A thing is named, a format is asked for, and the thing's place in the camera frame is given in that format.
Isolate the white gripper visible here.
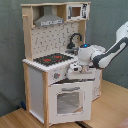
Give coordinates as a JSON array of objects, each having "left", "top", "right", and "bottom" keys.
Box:
[{"left": 67, "top": 63, "right": 95, "bottom": 79}]

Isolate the stove knob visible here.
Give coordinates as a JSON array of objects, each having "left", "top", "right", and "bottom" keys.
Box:
[{"left": 54, "top": 73, "right": 60, "bottom": 79}]

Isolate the white oven door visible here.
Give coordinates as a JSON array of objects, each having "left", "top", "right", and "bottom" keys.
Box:
[{"left": 49, "top": 81, "right": 93, "bottom": 124}]

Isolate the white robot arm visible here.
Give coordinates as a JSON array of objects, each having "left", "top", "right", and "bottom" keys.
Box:
[{"left": 67, "top": 21, "right": 128, "bottom": 79}]

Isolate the wooden toy kitchen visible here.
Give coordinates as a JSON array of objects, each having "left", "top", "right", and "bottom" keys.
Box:
[{"left": 20, "top": 1, "right": 107, "bottom": 127}]

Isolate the grey toy sink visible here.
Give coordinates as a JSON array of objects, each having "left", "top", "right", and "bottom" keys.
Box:
[{"left": 65, "top": 47, "right": 79, "bottom": 56}]

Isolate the black toy faucet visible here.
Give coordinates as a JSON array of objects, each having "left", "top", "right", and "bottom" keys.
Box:
[{"left": 67, "top": 33, "right": 82, "bottom": 49}]

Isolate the white cabinet door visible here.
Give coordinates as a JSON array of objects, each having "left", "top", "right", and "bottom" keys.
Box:
[{"left": 92, "top": 68, "right": 102, "bottom": 100}]

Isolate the black toy stovetop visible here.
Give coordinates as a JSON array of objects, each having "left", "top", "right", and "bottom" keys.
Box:
[{"left": 34, "top": 53, "right": 71, "bottom": 67}]

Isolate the toy microwave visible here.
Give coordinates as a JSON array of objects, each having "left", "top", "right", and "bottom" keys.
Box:
[{"left": 66, "top": 3, "right": 90, "bottom": 21}]

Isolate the grey range hood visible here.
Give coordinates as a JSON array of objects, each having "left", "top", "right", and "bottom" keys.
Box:
[{"left": 35, "top": 6, "right": 64, "bottom": 27}]

